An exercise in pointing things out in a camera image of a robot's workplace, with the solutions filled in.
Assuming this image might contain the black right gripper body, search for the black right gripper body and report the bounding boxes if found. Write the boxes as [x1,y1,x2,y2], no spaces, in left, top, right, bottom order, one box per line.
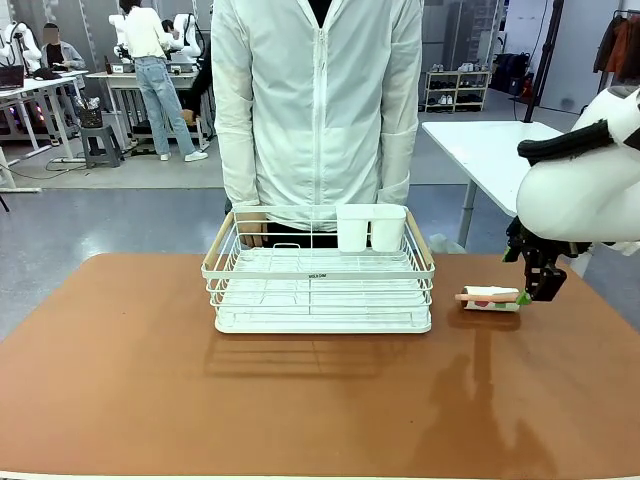
[507,219,594,262]

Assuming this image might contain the pink handled lint roller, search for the pink handled lint roller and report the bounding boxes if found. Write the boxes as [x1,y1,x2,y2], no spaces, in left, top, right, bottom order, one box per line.
[454,284,524,314]

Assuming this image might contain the white wire dish rack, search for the white wire dish rack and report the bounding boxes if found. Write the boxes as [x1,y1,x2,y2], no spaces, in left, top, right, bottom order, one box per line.
[201,203,436,335]

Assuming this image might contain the person's left forearm white sleeve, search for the person's left forearm white sleeve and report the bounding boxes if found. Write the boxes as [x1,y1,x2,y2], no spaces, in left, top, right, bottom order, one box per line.
[375,119,420,206]

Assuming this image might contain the person's right forearm white sleeve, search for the person's right forearm white sleeve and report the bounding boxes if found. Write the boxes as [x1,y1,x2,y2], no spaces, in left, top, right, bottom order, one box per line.
[215,119,267,215]

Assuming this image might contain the person's right hand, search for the person's right hand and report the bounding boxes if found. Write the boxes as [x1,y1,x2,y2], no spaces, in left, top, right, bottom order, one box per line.
[239,212,269,248]

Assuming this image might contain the white plastic bag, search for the white plastic bag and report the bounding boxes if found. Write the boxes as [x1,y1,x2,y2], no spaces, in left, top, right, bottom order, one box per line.
[428,233,467,255]

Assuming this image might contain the white side table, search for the white side table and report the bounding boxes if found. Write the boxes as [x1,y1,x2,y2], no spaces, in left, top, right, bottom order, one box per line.
[421,121,571,249]

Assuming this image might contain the white two-cup utensil holder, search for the white two-cup utensil holder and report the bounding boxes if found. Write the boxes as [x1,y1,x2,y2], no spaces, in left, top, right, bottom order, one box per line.
[335,203,407,253]

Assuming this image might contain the wooden shoe shelf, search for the wooden shoe shelf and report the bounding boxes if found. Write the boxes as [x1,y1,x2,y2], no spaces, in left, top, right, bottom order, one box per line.
[423,62,494,114]

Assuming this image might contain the black tripod pole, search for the black tripod pole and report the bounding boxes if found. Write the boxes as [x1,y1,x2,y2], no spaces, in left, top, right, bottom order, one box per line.
[521,0,565,124]

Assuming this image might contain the clothes rack with garments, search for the clothes rack with garments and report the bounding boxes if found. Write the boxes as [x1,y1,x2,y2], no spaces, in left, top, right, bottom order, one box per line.
[592,8,640,84]

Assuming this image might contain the person's torso white jacket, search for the person's torso white jacket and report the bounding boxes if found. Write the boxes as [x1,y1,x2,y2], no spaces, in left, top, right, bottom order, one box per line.
[210,0,425,232]

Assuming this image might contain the person in black sweater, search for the person in black sweater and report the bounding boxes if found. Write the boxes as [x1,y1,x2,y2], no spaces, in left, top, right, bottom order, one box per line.
[180,52,217,137]

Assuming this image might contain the white background robot pair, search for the white background robot pair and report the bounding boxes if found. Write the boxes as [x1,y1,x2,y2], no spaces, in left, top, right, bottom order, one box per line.
[108,12,205,64]

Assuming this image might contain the person in white shirt jeans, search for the person in white shirt jeans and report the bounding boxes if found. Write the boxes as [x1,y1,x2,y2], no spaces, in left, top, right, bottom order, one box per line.
[118,0,209,163]

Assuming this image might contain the grey plastic stool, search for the grey plastic stool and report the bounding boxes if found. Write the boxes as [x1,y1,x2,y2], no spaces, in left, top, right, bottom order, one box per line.
[79,124,124,169]

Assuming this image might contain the background workbench table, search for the background workbench table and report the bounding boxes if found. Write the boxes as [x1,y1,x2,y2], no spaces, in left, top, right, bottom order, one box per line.
[85,69,207,151]

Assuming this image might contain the black mesh basket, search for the black mesh basket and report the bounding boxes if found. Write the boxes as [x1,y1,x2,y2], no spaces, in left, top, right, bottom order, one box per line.
[75,97,104,129]

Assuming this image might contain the seated person at desk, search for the seated person at desk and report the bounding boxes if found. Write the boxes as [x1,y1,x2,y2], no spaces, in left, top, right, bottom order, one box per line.
[39,22,87,72]

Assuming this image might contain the white office desk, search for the white office desk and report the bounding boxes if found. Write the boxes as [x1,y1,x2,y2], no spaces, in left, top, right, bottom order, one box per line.
[0,69,89,194]

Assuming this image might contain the dark laptop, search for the dark laptop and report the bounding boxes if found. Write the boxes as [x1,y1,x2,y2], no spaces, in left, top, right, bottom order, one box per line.
[0,64,26,92]

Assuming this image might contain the black sleeved arm cable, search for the black sleeved arm cable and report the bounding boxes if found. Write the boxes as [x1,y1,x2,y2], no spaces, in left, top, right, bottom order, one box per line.
[517,119,616,164]

